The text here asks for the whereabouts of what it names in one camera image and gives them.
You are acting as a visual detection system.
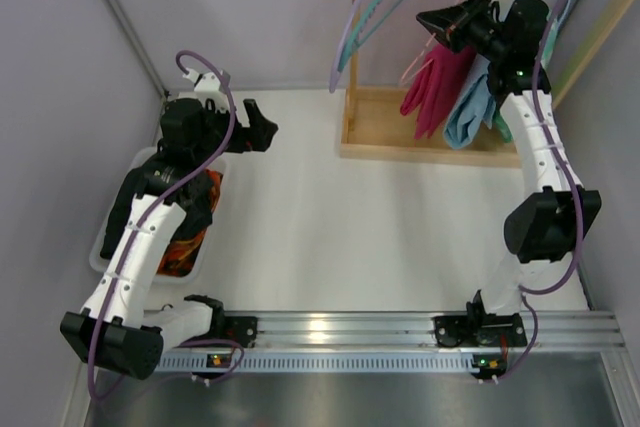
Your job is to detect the magenta trousers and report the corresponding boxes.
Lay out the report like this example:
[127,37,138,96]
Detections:
[400,45,476,140]

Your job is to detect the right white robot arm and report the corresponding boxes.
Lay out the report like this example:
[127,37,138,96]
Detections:
[416,0,602,348]

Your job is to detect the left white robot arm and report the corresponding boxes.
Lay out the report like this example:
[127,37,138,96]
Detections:
[60,98,278,380]

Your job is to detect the teal plastic hanger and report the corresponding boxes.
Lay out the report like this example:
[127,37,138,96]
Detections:
[337,0,437,73]

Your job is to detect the light blue trousers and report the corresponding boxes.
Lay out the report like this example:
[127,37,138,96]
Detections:
[443,56,496,150]

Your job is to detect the lilac plastic hanger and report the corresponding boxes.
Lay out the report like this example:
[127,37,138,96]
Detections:
[328,0,382,93]

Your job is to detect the green white garment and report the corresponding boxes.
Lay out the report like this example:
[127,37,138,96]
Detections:
[492,0,567,143]

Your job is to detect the black garment in basket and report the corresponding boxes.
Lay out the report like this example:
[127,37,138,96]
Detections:
[100,153,223,260]

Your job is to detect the wooden clothes rack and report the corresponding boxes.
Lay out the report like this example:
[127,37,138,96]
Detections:
[340,0,637,168]

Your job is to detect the orange patterned garment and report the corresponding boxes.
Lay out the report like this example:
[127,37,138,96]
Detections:
[157,169,224,278]

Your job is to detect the white plastic laundry basket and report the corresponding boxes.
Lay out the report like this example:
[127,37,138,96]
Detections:
[88,149,229,288]

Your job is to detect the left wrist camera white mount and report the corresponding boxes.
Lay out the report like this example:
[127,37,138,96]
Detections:
[182,69,225,99]

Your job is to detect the perforated grey cable duct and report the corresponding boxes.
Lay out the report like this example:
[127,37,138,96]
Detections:
[156,351,479,373]

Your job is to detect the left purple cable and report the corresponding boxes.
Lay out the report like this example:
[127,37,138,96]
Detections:
[87,50,246,402]

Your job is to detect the purple cable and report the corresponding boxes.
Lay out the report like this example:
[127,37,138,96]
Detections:
[499,0,591,383]
[87,50,246,402]

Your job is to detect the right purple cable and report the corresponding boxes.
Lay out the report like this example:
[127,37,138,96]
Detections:
[499,0,591,383]

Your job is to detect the aluminium mounting rail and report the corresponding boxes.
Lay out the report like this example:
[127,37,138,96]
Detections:
[228,311,625,352]

